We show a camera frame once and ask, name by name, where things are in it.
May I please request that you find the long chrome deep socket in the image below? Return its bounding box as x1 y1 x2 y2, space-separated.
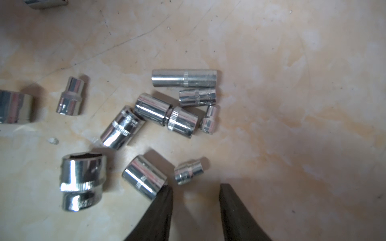
151 69 218 88

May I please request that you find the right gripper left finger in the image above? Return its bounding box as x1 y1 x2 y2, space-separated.
125 185 173 241

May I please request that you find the large chrome socket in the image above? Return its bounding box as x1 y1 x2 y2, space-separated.
60 152 107 212
1 90 33 125

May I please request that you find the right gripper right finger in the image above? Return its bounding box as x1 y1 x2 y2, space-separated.
219 183 271 241

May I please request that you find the small stepped chrome socket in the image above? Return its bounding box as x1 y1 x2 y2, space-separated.
56 77 84 116

